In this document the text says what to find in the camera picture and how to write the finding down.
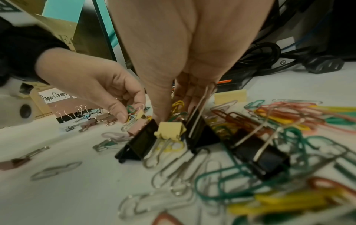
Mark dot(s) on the person's right hand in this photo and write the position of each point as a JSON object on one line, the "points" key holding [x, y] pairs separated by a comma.
{"points": [[189, 39]]}

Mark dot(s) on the person's left hand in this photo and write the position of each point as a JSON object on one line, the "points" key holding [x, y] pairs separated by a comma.
{"points": [[91, 77]]}

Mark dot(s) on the spread of pastel binder clips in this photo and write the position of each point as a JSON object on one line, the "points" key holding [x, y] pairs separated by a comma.
{"points": [[65, 118]]}

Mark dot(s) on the orange divided sorting box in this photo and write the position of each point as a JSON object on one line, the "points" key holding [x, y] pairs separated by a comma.
{"points": [[46, 107]]}

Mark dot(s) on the pile of mixed coloured clips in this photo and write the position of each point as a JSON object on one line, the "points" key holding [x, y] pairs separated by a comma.
{"points": [[139, 142]]}

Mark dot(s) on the pile of colorful paper clips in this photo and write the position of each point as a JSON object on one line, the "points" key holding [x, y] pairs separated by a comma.
{"points": [[278, 203]]}

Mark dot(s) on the printed cardboard tissue box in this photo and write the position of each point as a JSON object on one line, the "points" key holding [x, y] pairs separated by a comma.
{"points": [[64, 33]]}

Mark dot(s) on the wide black computer monitor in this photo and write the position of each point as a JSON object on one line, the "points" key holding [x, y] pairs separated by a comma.
{"points": [[91, 28]]}

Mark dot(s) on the black laptop with orange stripe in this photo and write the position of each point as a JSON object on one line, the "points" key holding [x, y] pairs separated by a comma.
{"points": [[233, 83]]}

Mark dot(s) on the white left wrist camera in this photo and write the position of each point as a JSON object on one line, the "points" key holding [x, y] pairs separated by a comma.
{"points": [[16, 109]]}

